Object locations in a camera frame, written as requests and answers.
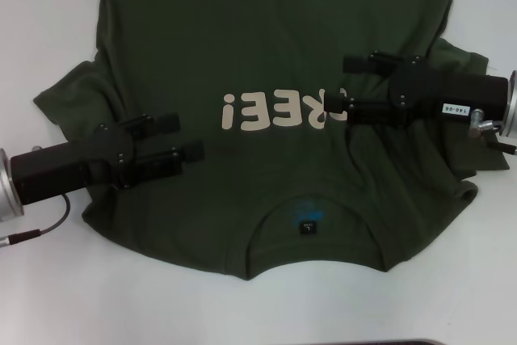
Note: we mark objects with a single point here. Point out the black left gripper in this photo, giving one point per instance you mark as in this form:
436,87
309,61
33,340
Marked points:
60,171

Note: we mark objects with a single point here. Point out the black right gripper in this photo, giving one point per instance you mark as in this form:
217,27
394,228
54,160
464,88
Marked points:
452,98

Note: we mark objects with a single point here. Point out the dark green printed t-shirt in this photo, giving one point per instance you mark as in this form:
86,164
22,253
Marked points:
258,38

